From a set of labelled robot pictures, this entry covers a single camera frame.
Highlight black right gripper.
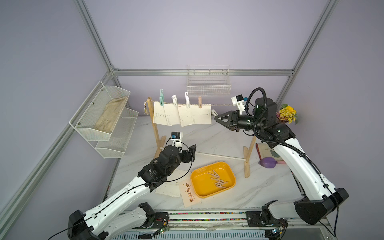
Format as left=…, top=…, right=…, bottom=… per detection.
left=215, top=112, right=265, bottom=133

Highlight grey plastic clothespin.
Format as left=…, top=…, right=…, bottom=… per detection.
left=211, top=110, right=218, bottom=117

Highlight white postcard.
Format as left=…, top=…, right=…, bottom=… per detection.
left=178, top=105, right=194, bottom=127
left=172, top=170, right=189, bottom=182
left=190, top=105, right=212, bottom=125
left=156, top=183, right=181, bottom=198
left=153, top=102, right=168, bottom=126
left=164, top=104, right=181, bottom=126

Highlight pink wooden clothespin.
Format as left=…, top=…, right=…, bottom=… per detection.
left=198, top=97, right=203, bottom=109

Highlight white hooked clothespin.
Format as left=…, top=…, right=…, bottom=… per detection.
left=185, top=92, right=190, bottom=108

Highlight pink lettered postcard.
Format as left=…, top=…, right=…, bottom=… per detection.
left=179, top=179, right=201, bottom=208

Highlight white plastic clothespin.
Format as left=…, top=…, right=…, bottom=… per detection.
left=172, top=95, right=179, bottom=108

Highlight green plastic clothespin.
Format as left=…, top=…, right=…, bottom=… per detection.
left=159, top=89, right=164, bottom=107

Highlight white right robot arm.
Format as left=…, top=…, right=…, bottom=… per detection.
left=215, top=88, right=349, bottom=226

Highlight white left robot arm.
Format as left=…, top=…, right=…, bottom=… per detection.
left=67, top=145, right=197, bottom=240

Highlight wooden clothesline rack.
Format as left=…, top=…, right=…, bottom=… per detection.
left=136, top=100, right=257, bottom=178

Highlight yellow plastic tray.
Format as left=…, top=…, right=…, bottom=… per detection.
left=191, top=162, right=237, bottom=199

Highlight beige work gloves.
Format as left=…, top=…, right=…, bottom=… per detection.
left=256, top=143, right=283, bottom=161

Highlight purple pink toy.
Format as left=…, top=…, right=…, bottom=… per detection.
left=259, top=157, right=287, bottom=169

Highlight white mesh lower shelf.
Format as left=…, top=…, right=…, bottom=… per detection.
left=96, top=108, right=139, bottom=159

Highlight white mesh shelf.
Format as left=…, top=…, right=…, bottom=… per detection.
left=69, top=82, right=131, bottom=142
left=96, top=108, right=139, bottom=159

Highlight beige cloth in shelf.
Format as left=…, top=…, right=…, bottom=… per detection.
left=94, top=97, right=129, bottom=134

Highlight white mesh upper shelf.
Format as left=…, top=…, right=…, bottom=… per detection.
left=69, top=82, right=131, bottom=142

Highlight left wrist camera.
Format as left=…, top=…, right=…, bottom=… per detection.
left=171, top=132, right=183, bottom=148

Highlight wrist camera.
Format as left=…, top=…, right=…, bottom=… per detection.
left=171, top=132, right=183, bottom=148
left=231, top=95, right=247, bottom=115

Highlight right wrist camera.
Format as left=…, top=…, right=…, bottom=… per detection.
left=231, top=95, right=247, bottom=115

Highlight white wire wall basket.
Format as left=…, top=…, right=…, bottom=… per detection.
left=187, top=65, right=232, bottom=97

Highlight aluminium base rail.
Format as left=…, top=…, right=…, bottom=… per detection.
left=79, top=209, right=331, bottom=240

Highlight aluminium cage frame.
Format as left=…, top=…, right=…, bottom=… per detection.
left=1, top=1, right=338, bottom=240

